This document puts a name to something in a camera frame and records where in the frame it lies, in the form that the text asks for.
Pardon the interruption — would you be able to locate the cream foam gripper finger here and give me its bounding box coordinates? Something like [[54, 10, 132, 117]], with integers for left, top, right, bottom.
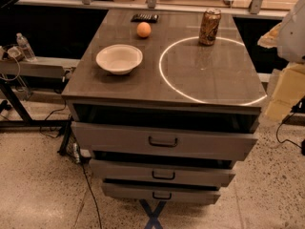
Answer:
[[256, 22, 305, 123]]

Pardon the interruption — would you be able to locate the orange-brown soda can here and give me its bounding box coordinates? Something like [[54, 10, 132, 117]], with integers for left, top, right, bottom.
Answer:
[[199, 8, 221, 46]]

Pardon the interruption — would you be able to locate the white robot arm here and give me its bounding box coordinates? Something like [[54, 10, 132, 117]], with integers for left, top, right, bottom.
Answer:
[[257, 0, 305, 122]]

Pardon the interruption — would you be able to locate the top grey drawer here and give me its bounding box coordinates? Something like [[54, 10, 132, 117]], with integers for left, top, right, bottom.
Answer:
[[71, 122, 257, 161]]

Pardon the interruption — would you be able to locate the grey drawer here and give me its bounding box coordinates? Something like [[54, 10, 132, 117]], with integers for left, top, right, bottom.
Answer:
[[90, 159, 235, 187], [71, 122, 257, 161], [102, 182, 220, 204]]

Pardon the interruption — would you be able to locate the middle grey drawer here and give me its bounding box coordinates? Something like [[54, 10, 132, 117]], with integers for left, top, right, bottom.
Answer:
[[90, 159, 235, 187]]

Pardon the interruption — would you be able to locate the grey drawer cabinet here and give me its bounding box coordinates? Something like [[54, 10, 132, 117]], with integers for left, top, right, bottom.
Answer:
[[63, 10, 266, 192]]

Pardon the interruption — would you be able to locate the bottom grey drawer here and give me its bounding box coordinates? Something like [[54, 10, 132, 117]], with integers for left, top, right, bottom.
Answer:
[[102, 182, 220, 204]]

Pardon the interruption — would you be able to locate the orange fruit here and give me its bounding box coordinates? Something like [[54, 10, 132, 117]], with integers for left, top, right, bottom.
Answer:
[[136, 22, 152, 38]]

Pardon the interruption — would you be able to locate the black snack bar packet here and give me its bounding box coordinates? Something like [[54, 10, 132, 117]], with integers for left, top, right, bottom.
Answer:
[[131, 13, 159, 23]]

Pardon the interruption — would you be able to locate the white bowl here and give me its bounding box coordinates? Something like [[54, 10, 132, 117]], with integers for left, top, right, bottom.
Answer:
[[95, 44, 143, 75]]

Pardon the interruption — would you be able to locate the blue tape cross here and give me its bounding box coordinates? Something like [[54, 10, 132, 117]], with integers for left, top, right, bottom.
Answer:
[[139, 199, 166, 229]]

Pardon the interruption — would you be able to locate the grey side workbench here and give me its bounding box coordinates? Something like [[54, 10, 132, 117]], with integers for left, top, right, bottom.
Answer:
[[0, 48, 72, 156]]

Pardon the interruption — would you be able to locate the clear plastic water bottle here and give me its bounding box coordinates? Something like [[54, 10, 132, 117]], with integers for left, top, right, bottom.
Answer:
[[16, 32, 36, 62]]

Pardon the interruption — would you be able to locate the black cable at right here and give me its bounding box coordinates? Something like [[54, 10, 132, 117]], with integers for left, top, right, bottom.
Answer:
[[275, 112, 305, 150]]

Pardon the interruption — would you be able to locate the black floor cable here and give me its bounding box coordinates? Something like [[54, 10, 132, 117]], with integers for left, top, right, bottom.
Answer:
[[39, 102, 103, 229]]

